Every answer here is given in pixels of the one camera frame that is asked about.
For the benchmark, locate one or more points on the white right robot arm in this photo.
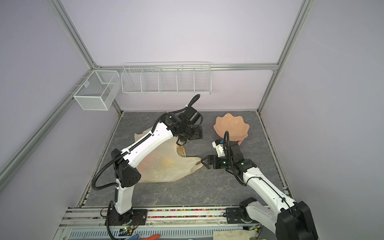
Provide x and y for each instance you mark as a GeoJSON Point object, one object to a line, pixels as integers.
{"type": "Point", "coordinates": [287, 218]}

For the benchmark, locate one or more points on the red blue glove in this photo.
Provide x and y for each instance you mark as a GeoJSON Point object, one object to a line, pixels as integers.
{"type": "Point", "coordinates": [139, 237]}

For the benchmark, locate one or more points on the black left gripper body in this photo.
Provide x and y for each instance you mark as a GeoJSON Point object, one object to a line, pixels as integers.
{"type": "Point", "coordinates": [192, 133]}

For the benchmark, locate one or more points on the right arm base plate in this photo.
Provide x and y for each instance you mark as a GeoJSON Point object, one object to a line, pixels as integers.
{"type": "Point", "coordinates": [238, 215]}

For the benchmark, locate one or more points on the beige cloth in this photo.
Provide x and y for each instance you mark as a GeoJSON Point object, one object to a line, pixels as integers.
{"type": "Point", "coordinates": [235, 235]}

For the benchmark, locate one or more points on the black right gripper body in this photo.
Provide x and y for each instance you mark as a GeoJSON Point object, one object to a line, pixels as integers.
{"type": "Point", "coordinates": [222, 162]}

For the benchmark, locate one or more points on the cream plastic bag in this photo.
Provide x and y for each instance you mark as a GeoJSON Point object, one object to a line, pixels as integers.
{"type": "Point", "coordinates": [159, 159]}

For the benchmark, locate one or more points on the small white mesh basket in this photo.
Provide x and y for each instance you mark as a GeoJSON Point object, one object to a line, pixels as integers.
{"type": "Point", "coordinates": [99, 90]}

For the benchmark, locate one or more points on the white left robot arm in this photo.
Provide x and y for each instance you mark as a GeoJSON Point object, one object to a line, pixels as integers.
{"type": "Point", "coordinates": [126, 176]}

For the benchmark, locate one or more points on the long white wire basket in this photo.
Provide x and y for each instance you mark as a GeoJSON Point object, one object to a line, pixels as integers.
{"type": "Point", "coordinates": [167, 78]}

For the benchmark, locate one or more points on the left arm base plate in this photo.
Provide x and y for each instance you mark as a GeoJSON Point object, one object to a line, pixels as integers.
{"type": "Point", "coordinates": [134, 217]}

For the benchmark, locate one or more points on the pink wavy fruit plate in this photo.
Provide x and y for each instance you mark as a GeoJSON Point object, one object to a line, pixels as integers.
{"type": "Point", "coordinates": [235, 125]}

